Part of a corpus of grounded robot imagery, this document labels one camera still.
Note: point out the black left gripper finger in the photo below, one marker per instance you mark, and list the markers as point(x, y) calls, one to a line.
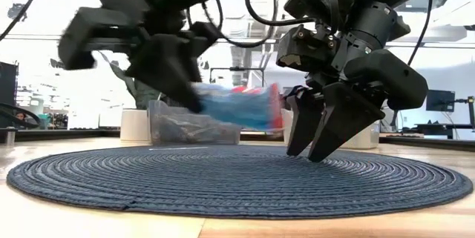
point(194, 65)
point(163, 63)

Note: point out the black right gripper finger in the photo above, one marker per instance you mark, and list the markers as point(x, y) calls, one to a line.
point(345, 119)
point(306, 119)

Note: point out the bright blue bar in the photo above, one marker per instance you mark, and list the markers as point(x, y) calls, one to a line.
point(241, 110)

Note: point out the green snake plant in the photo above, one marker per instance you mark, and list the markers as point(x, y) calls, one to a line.
point(143, 97)

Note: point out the brown plastic bin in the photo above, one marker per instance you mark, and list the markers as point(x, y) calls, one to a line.
point(174, 127)

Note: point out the white plant pot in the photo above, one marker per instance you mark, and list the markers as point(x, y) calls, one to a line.
point(133, 127)

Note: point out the black computer monitor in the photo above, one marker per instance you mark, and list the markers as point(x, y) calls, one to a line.
point(440, 101)

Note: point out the small white strip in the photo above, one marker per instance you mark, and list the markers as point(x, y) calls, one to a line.
point(178, 148)

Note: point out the round dark blue woven mat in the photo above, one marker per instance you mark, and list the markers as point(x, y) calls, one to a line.
point(237, 186)

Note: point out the dark background table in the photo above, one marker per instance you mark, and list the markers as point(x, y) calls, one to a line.
point(445, 127)

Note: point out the black background cabinet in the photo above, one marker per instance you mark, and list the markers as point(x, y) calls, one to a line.
point(7, 86)

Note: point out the person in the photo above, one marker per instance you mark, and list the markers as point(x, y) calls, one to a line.
point(20, 116)

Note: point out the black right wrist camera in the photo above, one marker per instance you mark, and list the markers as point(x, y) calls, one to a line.
point(304, 49)

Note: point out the silver metal post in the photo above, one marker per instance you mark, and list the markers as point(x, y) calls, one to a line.
point(10, 138)

